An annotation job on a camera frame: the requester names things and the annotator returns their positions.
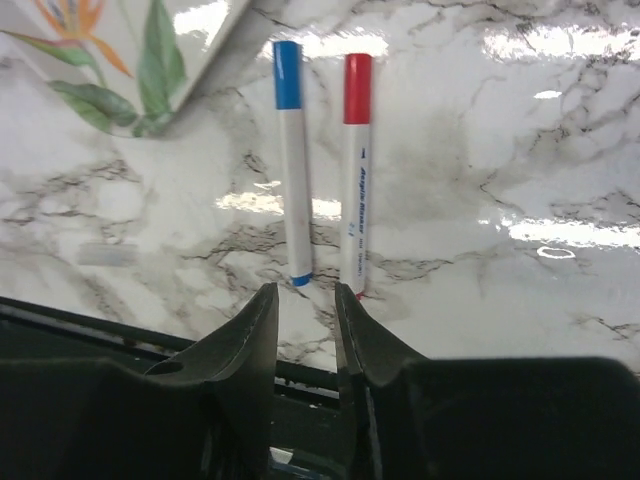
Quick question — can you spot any white red acrylic marker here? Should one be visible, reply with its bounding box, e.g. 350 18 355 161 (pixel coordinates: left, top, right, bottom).
339 52 374 300

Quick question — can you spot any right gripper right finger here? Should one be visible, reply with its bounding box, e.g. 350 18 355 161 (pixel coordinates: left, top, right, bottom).
335 283 639 479

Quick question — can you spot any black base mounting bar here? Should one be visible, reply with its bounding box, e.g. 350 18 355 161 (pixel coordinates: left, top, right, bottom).
1 297 346 479

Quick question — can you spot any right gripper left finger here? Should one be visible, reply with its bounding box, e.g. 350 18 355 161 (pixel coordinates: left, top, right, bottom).
1 283 278 479

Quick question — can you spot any floral serving tray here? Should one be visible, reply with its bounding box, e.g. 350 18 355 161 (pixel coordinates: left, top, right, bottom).
1 1 248 138

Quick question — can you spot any white blue acrylic marker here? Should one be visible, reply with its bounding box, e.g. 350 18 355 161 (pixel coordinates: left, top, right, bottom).
272 40 315 288

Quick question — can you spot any blue pen cap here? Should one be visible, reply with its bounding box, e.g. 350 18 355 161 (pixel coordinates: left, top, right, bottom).
272 41 302 110

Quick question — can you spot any red pen cap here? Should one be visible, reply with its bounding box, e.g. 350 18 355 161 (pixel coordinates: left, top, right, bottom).
343 53 373 125

